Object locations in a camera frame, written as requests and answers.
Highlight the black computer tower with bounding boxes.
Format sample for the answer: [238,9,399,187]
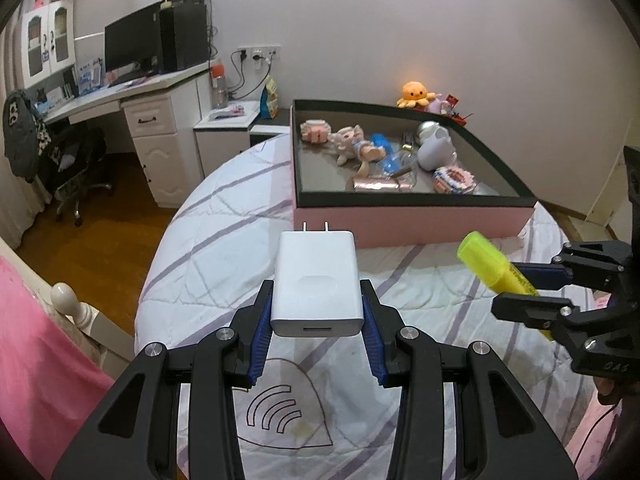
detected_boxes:
[159,2,210,73]

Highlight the small pink doll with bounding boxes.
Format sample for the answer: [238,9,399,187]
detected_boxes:
[331,126,388,166]

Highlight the person's right hand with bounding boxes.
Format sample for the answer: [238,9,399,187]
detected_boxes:
[595,376,622,405]

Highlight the white cabinet with glass doors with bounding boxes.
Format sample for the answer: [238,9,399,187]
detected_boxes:
[20,0,76,88]

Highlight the white charger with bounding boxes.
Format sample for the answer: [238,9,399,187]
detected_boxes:
[270,222,366,339]

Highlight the white and silver figurine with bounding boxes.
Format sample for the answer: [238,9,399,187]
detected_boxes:
[416,120,458,171]

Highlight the pink storage box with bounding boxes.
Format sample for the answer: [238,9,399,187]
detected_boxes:
[290,99,538,250]

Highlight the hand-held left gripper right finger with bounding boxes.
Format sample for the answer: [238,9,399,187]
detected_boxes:
[360,280,576,480]

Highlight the white bed post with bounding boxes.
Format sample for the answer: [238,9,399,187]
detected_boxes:
[50,282,136,376]

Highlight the red toy box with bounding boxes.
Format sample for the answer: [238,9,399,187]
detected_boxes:
[442,94,473,125]

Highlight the blue printed card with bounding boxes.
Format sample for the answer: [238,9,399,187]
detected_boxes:
[76,57,107,95]

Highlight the clear glass bottle with stick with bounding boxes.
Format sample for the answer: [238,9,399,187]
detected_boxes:
[382,149,420,192]

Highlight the white nightstand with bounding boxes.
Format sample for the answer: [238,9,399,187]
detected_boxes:
[192,100,291,181]

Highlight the white door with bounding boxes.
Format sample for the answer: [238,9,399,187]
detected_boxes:
[585,127,632,226]

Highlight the white wall outlet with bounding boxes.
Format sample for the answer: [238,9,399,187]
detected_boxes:
[236,45,282,61]

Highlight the black office chair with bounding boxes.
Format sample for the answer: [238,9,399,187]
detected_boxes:
[47,127,113,226]

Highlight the pink blanket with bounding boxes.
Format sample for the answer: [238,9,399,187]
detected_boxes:
[0,255,116,480]

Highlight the black and white backpack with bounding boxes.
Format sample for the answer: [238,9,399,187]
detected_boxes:
[2,89,51,183]

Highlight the blue yellow snack bag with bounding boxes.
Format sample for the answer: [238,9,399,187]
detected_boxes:
[259,76,281,120]

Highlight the white desk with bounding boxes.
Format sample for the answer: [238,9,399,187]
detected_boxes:
[42,65,223,208]

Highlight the clear bottle orange cap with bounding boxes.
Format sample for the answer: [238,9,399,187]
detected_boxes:
[211,62,228,109]

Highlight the black monitor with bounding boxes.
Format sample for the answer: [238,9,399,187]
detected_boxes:
[104,0,163,78]

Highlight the black power cable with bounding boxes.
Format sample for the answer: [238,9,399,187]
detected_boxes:
[227,50,271,101]

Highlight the orange octopus plush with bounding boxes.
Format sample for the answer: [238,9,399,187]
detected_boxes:
[397,81,436,109]

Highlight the pink toy block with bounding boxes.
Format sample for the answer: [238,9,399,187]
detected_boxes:
[299,119,332,144]

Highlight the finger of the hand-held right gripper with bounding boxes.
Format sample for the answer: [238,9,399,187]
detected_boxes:
[510,241,635,292]
[491,292,640,376]

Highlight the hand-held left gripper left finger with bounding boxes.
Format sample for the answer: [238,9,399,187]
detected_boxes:
[50,280,275,480]

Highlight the yellow highlighter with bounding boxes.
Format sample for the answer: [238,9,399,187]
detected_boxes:
[457,231,556,343]

